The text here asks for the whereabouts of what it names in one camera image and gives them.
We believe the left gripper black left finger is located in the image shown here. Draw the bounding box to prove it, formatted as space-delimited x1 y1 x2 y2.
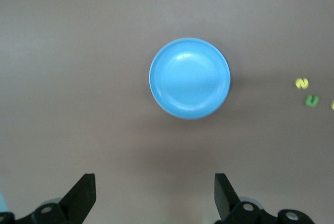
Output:
31 173 97 224

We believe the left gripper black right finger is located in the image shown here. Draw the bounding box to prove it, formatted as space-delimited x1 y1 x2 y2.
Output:
214 173 261 224

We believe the green letter U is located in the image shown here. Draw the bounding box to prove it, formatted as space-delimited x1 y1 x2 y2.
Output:
304 95 320 108

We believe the yellow letter N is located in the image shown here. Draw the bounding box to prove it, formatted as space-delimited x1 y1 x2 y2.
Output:
294 77 309 90

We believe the blue plate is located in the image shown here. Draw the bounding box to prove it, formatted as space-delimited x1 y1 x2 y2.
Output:
149 37 231 121

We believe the brown paper table cover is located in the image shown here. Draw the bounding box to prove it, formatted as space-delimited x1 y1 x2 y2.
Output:
0 0 334 224

